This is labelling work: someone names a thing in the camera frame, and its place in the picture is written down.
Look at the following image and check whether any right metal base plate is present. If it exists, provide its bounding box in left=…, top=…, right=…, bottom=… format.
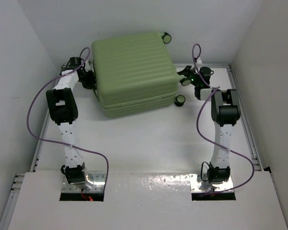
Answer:
left=189, top=174, right=234, bottom=194

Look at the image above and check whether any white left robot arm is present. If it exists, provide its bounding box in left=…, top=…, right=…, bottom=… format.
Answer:
left=46, top=57, right=93, bottom=187

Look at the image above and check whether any metal base plate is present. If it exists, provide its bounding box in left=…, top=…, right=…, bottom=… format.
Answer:
left=189, top=174, right=234, bottom=194
left=61, top=172, right=106, bottom=193

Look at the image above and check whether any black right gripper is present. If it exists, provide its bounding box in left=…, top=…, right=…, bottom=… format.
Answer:
left=174, top=66, right=201, bottom=87

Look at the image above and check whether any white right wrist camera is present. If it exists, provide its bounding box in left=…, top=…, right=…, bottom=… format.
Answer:
left=194, top=57, right=203, bottom=69

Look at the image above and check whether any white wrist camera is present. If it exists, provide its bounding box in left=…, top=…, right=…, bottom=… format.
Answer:
left=85, top=60, right=92, bottom=68
left=194, top=57, right=203, bottom=69

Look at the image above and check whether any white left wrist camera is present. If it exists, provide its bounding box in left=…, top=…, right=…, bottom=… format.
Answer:
left=85, top=60, right=92, bottom=68

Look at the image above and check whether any green suitcase blue lining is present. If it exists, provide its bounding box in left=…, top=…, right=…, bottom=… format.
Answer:
left=92, top=32, right=183, bottom=118

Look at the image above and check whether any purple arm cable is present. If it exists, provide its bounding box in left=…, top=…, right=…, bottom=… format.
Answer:
left=192, top=43, right=255, bottom=195
left=26, top=47, right=109, bottom=190

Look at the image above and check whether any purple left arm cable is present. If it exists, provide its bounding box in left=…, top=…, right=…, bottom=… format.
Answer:
left=26, top=47, right=109, bottom=190

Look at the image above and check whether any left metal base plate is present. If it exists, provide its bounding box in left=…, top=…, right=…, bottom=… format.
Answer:
left=61, top=172, right=106, bottom=193

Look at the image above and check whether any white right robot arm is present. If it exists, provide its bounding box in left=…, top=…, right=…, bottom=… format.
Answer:
left=177, top=66, right=241, bottom=183

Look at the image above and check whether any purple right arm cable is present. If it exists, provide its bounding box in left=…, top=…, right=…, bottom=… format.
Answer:
left=192, top=43, right=255, bottom=195

